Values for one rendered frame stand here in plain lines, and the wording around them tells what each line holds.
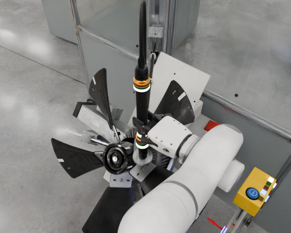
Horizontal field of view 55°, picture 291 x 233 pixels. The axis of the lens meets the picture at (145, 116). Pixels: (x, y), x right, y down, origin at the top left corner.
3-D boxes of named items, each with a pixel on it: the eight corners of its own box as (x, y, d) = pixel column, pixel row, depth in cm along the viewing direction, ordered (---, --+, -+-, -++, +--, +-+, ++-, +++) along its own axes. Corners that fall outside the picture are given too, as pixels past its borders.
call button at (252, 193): (249, 187, 114) (251, 186, 112) (258, 193, 112) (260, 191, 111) (245, 194, 112) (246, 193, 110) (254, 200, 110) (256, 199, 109)
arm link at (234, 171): (196, 139, 71) (181, 168, 74) (243, 168, 66) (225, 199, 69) (207, 133, 78) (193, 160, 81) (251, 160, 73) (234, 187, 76)
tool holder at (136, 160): (134, 144, 104) (133, 127, 96) (153, 145, 103) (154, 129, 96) (131, 165, 98) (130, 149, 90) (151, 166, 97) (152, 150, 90)
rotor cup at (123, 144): (121, 133, 118) (101, 135, 107) (150, 141, 111) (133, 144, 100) (116, 167, 120) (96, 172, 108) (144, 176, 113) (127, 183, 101)
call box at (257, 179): (248, 178, 128) (255, 165, 120) (269, 191, 123) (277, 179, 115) (231, 203, 120) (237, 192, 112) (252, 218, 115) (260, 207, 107)
